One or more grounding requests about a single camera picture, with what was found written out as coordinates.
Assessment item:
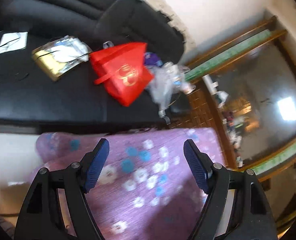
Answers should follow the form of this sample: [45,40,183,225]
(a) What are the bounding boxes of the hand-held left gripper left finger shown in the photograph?
[14,138,110,240]

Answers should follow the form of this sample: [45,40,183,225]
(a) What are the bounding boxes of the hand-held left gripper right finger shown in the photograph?
[183,139,278,240]

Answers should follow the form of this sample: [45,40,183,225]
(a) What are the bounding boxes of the purple floral blanket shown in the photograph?
[35,127,230,240]

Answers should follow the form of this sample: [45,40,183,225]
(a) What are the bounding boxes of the row of assorted small items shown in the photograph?
[220,90,246,168]

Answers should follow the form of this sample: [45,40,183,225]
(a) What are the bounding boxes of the black leather sofa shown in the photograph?
[0,0,191,130]

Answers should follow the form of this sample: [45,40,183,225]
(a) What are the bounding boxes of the clear plastic bag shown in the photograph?
[146,61,196,110]

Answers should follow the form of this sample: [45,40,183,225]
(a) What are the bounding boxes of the red fabric gift bag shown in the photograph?
[89,42,155,107]

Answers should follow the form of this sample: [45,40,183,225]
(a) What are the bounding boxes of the purple plastic bag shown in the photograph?
[143,52,163,68]

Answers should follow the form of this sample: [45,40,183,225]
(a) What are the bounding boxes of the crumpled clear plastic wrap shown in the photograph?
[54,35,92,67]

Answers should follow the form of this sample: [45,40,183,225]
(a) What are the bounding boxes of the white paper sheet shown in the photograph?
[0,31,29,55]

